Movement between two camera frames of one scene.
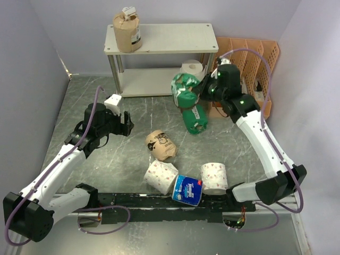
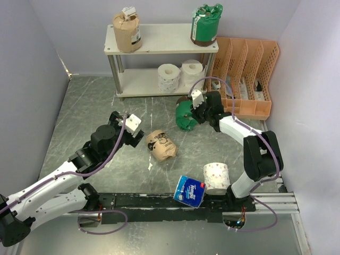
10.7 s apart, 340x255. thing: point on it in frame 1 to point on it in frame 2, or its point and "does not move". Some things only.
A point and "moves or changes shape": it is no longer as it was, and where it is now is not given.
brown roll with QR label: x=127 y=31 does not move
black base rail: x=132 y=207 does not move
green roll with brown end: x=195 y=118 moves or changes shape
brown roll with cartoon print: x=160 y=145 does not move
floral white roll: x=161 y=176 to x=168 y=78
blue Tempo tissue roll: x=187 y=190 does not move
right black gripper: x=201 y=88 to x=194 y=113
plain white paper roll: x=194 y=67 does not move
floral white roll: x=214 y=180 does not move
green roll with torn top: x=184 y=86 to x=204 y=24
